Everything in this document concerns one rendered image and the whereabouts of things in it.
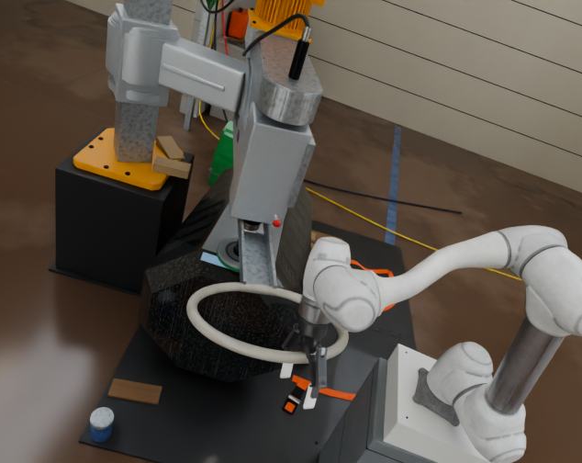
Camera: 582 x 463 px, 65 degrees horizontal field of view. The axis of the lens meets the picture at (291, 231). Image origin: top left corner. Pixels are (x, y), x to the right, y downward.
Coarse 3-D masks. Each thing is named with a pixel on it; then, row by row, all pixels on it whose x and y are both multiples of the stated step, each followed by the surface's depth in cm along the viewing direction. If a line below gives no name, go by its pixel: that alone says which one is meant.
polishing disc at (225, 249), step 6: (228, 240) 211; (234, 240) 212; (222, 246) 206; (228, 246) 207; (222, 252) 203; (228, 252) 204; (222, 258) 200; (228, 258) 201; (234, 258) 202; (228, 264) 199; (234, 264) 199
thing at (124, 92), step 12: (120, 12) 218; (120, 24) 214; (132, 24) 214; (144, 24) 216; (156, 24) 219; (120, 36) 215; (156, 36) 219; (168, 36) 223; (120, 48) 218; (120, 60) 222; (120, 72) 225; (108, 84) 238; (120, 84) 229; (120, 96) 233; (132, 96) 233; (144, 96) 235; (156, 96) 239; (168, 96) 243
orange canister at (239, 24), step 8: (240, 8) 484; (232, 16) 487; (240, 16) 485; (248, 16) 493; (232, 24) 491; (240, 24) 490; (232, 32) 496; (240, 32) 494; (232, 40) 495; (240, 40) 495
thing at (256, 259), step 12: (240, 228) 183; (264, 228) 191; (240, 240) 178; (252, 240) 184; (264, 240) 186; (240, 252) 173; (252, 252) 178; (264, 252) 180; (240, 264) 169; (252, 264) 172; (264, 264) 174; (240, 276) 164; (252, 276) 166; (264, 276) 168
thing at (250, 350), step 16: (208, 288) 146; (224, 288) 152; (240, 288) 156; (256, 288) 158; (272, 288) 160; (192, 304) 131; (192, 320) 125; (208, 336) 119; (224, 336) 117; (240, 352) 115; (256, 352) 115; (272, 352) 115; (288, 352) 117; (304, 352) 119; (336, 352) 125
